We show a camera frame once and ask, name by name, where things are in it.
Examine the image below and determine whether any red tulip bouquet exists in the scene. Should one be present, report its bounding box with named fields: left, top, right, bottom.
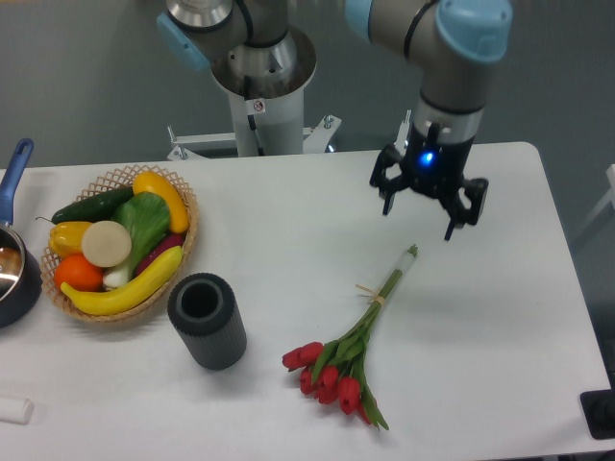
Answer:
left=282, top=244, right=419, bottom=430

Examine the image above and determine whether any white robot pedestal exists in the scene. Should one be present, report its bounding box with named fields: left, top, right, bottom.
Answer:
left=211, top=26, right=316, bottom=157

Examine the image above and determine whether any beige round disc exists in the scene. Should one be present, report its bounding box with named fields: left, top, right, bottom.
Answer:
left=81, top=221, right=132, bottom=268

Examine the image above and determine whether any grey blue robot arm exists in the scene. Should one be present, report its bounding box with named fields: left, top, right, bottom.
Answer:
left=157, top=1, right=513, bottom=230

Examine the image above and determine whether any green cucumber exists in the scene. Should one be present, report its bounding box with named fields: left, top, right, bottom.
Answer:
left=37, top=187, right=134, bottom=225

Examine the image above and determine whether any yellow squash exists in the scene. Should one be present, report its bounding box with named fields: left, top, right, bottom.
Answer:
left=133, top=171, right=189, bottom=233

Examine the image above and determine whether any white cylinder object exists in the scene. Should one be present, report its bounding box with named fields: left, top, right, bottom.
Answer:
left=0, top=395, right=35, bottom=425

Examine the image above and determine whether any yellow bell pepper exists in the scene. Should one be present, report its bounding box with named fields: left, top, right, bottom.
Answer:
left=48, top=221, right=92, bottom=258

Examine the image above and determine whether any blue handled saucepan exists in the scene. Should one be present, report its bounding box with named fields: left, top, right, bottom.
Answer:
left=1, top=138, right=42, bottom=328

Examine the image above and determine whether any dark grey ribbed vase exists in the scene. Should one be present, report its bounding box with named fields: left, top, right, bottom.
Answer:
left=167, top=273, right=247, bottom=371

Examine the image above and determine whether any white furniture piece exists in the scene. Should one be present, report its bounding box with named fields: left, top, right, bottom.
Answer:
left=571, top=164, right=614, bottom=252

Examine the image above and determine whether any woven wicker basket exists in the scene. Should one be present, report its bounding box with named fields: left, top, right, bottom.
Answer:
left=40, top=164, right=199, bottom=323

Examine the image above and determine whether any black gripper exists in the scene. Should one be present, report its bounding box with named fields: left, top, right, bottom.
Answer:
left=369, top=124, right=489, bottom=241

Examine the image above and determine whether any white metal base frame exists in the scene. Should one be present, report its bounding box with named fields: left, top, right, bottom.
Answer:
left=166, top=114, right=342, bottom=161

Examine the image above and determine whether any green leafy bok choy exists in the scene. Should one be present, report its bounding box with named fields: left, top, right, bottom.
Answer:
left=103, top=192, right=170, bottom=291

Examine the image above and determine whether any yellow banana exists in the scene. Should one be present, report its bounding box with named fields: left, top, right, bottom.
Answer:
left=61, top=246, right=184, bottom=316

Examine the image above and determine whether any purple eggplant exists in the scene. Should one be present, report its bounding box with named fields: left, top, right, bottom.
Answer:
left=134, top=233, right=185, bottom=277

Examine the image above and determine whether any orange fruit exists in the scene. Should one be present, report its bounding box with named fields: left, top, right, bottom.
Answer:
left=54, top=255, right=103, bottom=292

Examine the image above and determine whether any black device at edge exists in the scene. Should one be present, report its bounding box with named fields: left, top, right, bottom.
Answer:
left=579, top=389, right=614, bottom=440

